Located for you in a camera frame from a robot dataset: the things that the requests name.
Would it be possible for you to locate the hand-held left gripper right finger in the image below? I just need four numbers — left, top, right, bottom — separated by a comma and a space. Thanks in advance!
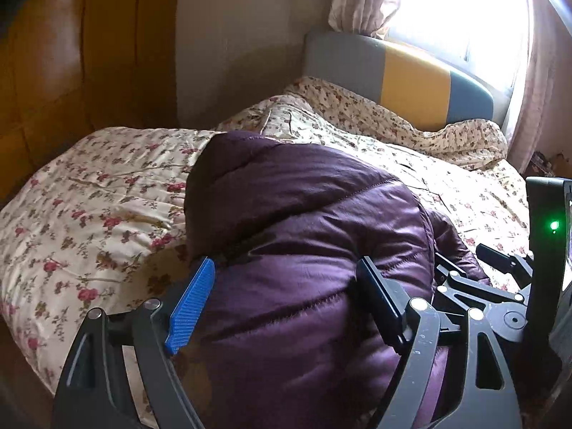
356, 257, 523, 429

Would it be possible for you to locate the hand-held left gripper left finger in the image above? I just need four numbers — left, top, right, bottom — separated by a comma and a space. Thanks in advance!
54, 257, 216, 429

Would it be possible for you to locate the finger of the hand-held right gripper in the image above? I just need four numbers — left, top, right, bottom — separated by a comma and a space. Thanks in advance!
431, 252, 527, 318
475, 242, 534, 286

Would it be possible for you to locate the purple down jacket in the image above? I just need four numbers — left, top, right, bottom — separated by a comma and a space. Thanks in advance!
184, 132, 492, 429

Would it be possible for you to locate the dark bedside clutter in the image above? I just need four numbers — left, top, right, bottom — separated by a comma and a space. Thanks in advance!
526, 151, 572, 180

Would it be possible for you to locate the pink floral curtain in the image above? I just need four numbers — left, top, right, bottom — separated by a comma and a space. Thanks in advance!
507, 0, 572, 176
328, 0, 399, 39

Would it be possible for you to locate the rose floral quilt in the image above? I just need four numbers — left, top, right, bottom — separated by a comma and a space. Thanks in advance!
0, 127, 226, 429

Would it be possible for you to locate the small floral bedding roll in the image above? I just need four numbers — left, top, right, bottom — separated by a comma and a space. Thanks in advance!
286, 76, 509, 171

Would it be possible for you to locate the grey yellow blue headboard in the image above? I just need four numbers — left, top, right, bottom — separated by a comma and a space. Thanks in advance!
304, 31, 494, 130

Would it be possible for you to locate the bright window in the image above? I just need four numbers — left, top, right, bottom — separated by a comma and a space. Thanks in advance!
383, 0, 533, 95

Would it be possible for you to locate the orange wooden wardrobe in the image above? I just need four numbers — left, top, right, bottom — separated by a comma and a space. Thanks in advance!
0, 0, 182, 208

